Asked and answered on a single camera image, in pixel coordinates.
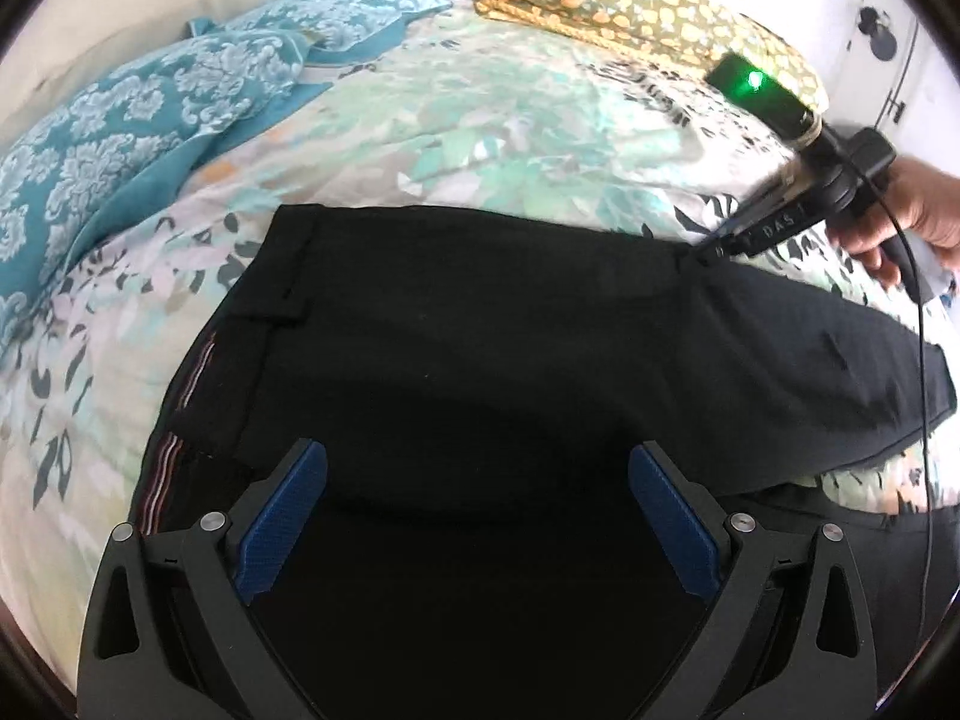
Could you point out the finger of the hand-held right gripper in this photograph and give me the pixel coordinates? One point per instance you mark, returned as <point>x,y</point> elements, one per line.
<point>711,247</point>

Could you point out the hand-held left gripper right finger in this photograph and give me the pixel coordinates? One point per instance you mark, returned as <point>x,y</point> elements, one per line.
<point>675,525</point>

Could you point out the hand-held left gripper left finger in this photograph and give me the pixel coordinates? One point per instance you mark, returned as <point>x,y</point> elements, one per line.
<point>281,525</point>

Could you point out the black pants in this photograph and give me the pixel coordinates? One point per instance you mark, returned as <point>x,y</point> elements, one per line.
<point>487,352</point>

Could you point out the person's right hand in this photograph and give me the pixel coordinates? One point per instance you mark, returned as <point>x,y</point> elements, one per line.
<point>922,202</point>

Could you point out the floral leaf print bed blanket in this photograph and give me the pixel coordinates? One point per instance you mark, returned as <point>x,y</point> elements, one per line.
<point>487,127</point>

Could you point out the teal damask print pillow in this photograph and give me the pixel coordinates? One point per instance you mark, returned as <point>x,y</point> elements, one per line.
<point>112,127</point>
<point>337,11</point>

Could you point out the cream padded headboard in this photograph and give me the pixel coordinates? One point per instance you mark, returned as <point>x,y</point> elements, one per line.
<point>112,7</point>

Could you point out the black wall fixture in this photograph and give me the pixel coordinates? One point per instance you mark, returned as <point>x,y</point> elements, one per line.
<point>879,31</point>

